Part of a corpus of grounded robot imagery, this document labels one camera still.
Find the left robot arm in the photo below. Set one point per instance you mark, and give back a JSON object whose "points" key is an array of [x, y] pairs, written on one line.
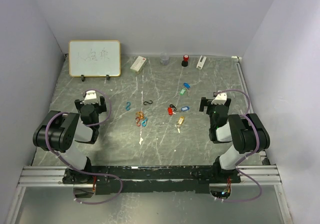
{"points": [[59, 133]]}

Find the white red cardboard box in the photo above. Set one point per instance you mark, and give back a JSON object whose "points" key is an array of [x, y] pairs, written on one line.
{"points": [[138, 64]]}

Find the green key tag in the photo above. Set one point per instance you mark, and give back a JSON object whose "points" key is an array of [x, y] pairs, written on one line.
{"points": [[183, 91]]}

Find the aluminium rail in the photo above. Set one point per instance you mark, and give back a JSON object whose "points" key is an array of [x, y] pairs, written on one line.
{"points": [[52, 176], [237, 61]]}

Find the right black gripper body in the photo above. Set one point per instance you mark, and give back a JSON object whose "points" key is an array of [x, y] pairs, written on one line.
{"points": [[207, 102]]}

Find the red carabiner clip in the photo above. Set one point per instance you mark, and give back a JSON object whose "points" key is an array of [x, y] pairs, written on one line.
{"points": [[138, 121]]}

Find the red black stamp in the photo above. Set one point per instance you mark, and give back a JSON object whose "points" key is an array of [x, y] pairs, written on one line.
{"points": [[185, 61]]}

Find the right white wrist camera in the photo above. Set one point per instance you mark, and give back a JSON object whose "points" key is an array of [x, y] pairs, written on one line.
{"points": [[219, 98]]}

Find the clear plastic cup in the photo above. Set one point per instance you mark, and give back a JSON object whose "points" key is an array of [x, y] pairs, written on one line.
{"points": [[164, 58]]}

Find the white rectangular device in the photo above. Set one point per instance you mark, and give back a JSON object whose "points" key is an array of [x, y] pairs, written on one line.
{"points": [[201, 62]]}

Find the right side aluminium rail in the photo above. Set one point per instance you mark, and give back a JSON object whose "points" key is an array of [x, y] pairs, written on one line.
{"points": [[237, 61]]}

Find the blue white key tag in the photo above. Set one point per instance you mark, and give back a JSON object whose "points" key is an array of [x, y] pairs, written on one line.
{"points": [[183, 109]]}

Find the red key tag with key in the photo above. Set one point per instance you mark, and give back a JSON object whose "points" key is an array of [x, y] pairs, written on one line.
{"points": [[171, 109]]}

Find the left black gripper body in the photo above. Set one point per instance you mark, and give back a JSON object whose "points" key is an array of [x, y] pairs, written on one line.
{"points": [[101, 107]]}

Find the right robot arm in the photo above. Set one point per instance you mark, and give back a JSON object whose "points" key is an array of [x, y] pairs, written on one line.
{"points": [[246, 133]]}

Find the yellow key tag with key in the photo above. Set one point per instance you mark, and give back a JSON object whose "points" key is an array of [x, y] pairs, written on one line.
{"points": [[179, 123]]}

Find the white whiteboard wooden frame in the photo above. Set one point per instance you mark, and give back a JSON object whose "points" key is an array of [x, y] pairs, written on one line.
{"points": [[94, 58]]}

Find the orange carabiner clip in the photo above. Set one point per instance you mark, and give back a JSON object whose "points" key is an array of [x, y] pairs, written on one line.
{"points": [[140, 115]]}

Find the blue carabiner clip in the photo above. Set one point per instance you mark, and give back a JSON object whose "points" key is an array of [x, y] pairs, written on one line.
{"points": [[128, 105]]}

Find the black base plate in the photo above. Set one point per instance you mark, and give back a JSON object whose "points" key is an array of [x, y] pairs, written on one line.
{"points": [[109, 183]]}

